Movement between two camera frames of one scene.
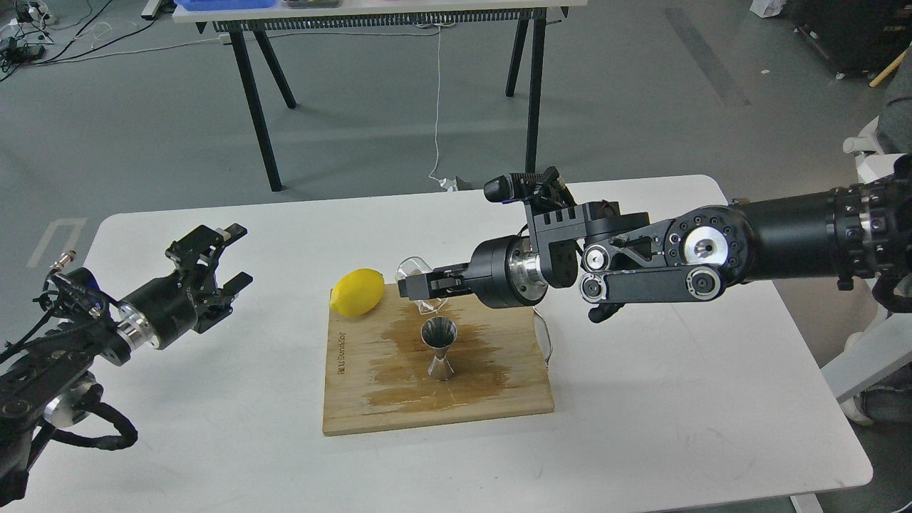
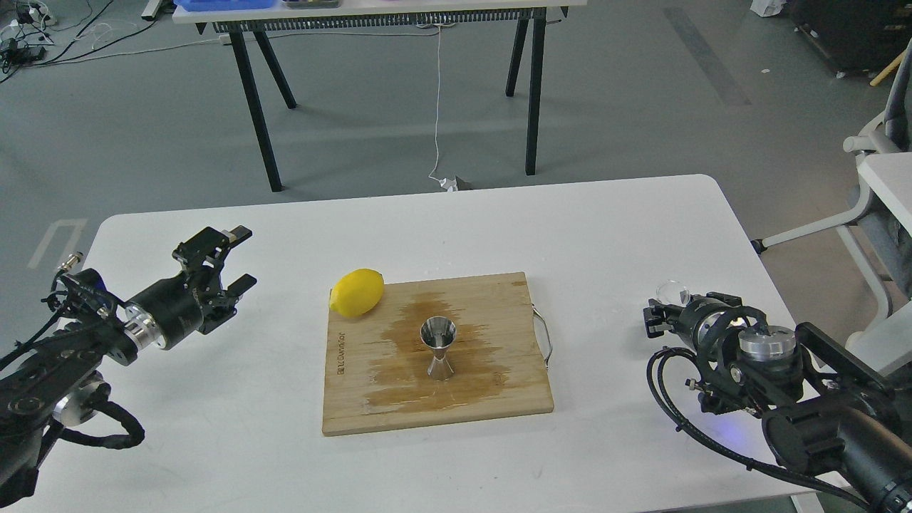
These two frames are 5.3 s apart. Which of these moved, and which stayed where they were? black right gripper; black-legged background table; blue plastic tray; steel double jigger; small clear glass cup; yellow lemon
Moved: small clear glass cup; black right gripper
Stayed: yellow lemon; blue plastic tray; steel double jigger; black-legged background table
